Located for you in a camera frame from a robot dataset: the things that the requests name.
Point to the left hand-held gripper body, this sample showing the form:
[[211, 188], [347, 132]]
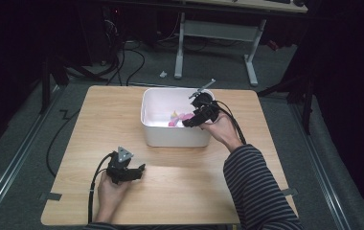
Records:
[[119, 167]]

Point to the dark computer tower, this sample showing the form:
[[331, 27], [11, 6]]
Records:
[[98, 35]]

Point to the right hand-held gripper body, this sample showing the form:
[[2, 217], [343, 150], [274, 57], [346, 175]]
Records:
[[206, 107]]

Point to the black metal stand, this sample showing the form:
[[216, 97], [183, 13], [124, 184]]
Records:
[[304, 96], [46, 83]]

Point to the small white floor scrap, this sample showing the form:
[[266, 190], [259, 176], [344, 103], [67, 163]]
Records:
[[163, 74]]

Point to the person's left hand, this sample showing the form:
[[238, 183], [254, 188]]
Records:
[[111, 196]]

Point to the white-framed desk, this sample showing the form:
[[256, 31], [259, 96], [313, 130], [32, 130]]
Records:
[[216, 30]]

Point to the person's right hand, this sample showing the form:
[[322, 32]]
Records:
[[223, 131]]

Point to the metal floor rail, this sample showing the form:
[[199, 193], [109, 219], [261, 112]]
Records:
[[14, 159], [322, 166]]

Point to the red object under desk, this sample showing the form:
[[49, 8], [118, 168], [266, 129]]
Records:
[[273, 45]]

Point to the grey tape piece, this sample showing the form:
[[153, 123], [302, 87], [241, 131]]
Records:
[[290, 191], [50, 196]]

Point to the white plastic bin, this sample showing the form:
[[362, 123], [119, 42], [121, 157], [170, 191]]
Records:
[[167, 131]]

